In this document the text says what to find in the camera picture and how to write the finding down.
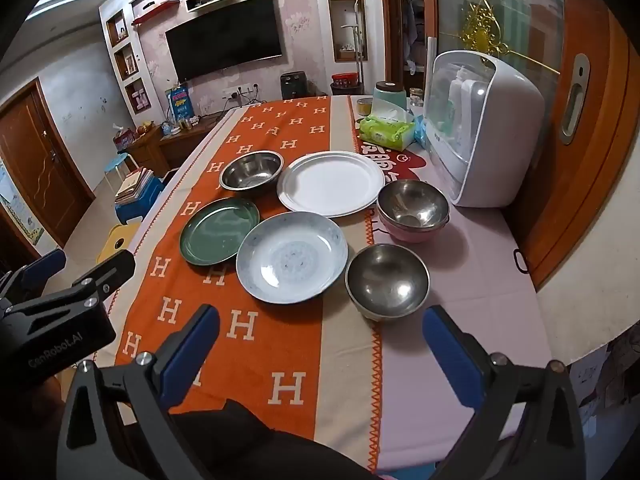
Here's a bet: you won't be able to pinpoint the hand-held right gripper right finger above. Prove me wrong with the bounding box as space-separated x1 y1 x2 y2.
422 305 587 480

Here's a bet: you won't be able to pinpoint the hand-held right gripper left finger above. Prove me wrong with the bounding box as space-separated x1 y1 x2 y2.
59 304 221 480

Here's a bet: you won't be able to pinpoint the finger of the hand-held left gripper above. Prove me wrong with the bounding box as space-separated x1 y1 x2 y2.
0 250 137 318
0 249 67 306

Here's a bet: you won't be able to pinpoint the round steel bowl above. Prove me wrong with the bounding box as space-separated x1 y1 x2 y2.
345 243 431 321

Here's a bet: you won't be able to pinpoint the green plate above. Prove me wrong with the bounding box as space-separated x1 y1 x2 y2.
180 197 261 266

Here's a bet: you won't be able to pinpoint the pale blue patterned plate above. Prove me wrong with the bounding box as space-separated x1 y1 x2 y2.
236 211 349 305

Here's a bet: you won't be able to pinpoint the steel bowl with pink reflection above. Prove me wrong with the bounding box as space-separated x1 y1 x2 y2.
376 179 451 231

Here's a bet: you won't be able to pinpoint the white plate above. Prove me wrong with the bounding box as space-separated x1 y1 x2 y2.
276 151 386 218

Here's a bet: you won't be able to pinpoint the yellow plastic stool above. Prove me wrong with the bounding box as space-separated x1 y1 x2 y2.
96 224 142 266

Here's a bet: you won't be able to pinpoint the pink printed tablecloth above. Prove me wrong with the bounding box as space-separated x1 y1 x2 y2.
95 94 553 480

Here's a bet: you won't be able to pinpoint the blue plastic stool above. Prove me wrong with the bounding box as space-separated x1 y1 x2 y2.
114 177 166 223

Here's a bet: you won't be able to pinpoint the orange letter-print blanket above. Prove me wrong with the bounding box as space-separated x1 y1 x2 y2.
95 95 386 476

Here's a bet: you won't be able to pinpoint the stack of books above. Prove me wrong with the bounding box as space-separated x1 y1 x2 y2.
116 167 155 204

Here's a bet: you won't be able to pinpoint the wooden entrance door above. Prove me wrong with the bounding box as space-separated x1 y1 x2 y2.
0 77 96 248

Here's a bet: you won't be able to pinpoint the dark cloth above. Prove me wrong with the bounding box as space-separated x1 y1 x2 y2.
167 399 383 480

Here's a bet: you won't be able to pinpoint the wooden tv cabinet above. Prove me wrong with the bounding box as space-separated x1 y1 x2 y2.
127 112 226 176

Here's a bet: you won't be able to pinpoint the flat-bottomed steel bowl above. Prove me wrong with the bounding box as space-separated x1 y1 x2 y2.
220 150 284 192

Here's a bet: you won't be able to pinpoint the blue picture box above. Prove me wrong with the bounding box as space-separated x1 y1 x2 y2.
165 85 195 121

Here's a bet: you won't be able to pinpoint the wooden sliding glass door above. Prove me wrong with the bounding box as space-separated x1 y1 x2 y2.
500 0 640 291

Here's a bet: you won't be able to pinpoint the green tissue packet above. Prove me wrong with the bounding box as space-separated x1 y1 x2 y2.
359 110 417 151

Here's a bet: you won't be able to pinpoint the white bottle sterilizer appliance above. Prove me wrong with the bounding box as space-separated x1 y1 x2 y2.
422 50 546 208

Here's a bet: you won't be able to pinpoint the teal canister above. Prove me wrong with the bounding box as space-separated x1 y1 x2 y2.
372 81 407 113

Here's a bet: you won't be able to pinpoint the colourful wall poster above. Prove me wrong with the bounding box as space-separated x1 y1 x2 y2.
0 160 43 246

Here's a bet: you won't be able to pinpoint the black wall television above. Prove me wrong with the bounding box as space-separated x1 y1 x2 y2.
165 0 283 82

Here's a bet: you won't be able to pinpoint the red wall shelf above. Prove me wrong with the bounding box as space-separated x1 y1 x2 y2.
131 1 179 26

